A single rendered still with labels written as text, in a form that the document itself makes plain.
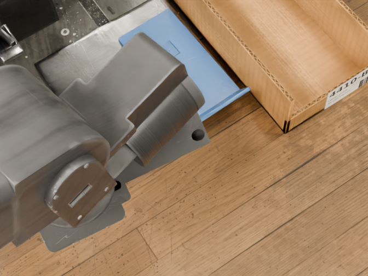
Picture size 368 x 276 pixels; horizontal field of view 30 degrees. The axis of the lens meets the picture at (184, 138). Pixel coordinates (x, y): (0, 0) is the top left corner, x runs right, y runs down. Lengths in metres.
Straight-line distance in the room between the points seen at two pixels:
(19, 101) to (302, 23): 0.51
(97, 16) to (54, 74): 0.10
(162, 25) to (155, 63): 0.38
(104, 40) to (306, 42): 0.23
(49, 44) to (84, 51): 0.06
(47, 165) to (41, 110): 0.03
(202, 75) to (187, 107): 0.32
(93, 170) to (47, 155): 0.03
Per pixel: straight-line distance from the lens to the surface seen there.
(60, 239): 0.53
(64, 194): 0.36
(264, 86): 0.72
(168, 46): 0.77
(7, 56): 0.73
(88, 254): 0.70
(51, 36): 0.83
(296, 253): 0.70
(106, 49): 0.78
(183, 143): 0.49
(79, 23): 0.84
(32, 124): 0.35
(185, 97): 0.43
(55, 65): 0.78
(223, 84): 0.74
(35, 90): 0.37
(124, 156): 0.43
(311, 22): 0.82
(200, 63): 0.76
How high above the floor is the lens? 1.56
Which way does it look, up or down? 63 degrees down
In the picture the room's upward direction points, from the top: 6 degrees counter-clockwise
